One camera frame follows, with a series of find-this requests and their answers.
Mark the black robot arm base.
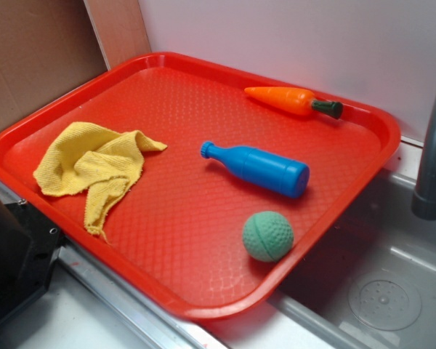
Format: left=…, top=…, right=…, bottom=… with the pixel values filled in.
left=0, top=200, right=62, bottom=325

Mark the blue plastic bottle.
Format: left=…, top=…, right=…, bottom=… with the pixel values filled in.
left=201, top=141, right=310, bottom=198

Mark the red plastic tray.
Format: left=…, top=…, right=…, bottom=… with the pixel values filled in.
left=0, top=52, right=400, bottom=320

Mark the green dimpled ball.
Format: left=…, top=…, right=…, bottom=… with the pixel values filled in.
left=242, top=211, right=294, bottom=262

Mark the orange toy carrot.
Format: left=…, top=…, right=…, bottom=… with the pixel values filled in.
left=244, top=87, right=344, bottom=119

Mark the yellow cloth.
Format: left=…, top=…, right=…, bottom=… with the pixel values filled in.
left=33, top=122, right=167, bottom=240

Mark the grey sink basin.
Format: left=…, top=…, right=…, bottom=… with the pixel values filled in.
left=207, top=171, right=436, bottom=348

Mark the brown cardboard panel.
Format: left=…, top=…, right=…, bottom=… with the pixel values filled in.
left=0, top=1, right=150, bottom=132

